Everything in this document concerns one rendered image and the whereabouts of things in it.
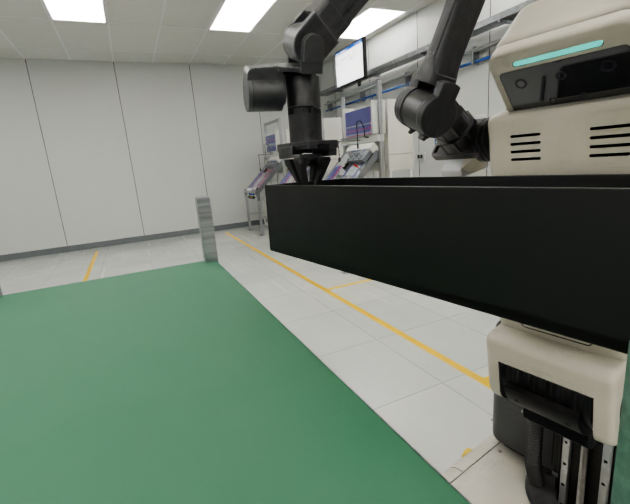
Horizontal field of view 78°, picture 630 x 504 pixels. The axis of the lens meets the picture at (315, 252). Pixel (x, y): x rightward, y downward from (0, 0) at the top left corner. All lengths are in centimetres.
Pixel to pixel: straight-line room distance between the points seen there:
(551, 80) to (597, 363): 46
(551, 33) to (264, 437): 64
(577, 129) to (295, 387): 58
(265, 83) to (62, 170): 706
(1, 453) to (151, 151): 727
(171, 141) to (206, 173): 81
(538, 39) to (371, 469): 62
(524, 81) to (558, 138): 11
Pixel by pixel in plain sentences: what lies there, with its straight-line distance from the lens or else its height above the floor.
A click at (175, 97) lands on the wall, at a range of 775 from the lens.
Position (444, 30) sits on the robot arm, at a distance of 81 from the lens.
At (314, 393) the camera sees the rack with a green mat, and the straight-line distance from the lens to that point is 38.
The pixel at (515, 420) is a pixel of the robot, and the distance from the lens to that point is 132.
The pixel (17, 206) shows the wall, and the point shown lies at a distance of 777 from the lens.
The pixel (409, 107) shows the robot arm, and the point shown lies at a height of 124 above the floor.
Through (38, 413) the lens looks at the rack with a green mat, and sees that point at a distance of 47.
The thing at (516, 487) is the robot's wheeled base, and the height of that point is 28.
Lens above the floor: 116
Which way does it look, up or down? 13 degrees down
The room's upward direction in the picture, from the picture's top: 5 degrees counter-clockwise
